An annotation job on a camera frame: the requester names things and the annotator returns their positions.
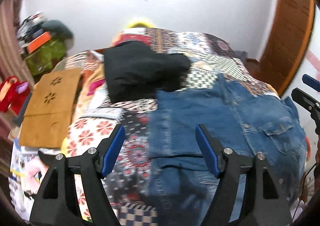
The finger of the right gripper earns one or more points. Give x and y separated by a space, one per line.
311 82
308 103

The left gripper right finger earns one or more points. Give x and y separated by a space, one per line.
222 162

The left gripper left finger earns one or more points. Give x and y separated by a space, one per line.
95 165

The blue denim jacket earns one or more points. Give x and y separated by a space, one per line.
181 188

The patchwork patterned quilt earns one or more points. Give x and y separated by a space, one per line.
96 116

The brown wooden door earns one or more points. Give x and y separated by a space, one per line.
287 43

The wooden lap desk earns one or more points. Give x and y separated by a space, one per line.
50 109

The grey blue backpack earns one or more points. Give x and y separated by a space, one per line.
242 55

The black folded garment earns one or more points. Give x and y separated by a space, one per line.
134 71

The red plush toy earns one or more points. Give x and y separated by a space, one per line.
13 94

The striped red beige curtain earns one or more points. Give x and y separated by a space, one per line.
11 61

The orange box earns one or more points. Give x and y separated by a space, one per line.
39 41

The grey green cushion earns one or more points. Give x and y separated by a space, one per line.
58 28

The yellow curved headboard pad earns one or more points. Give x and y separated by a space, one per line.
140 24

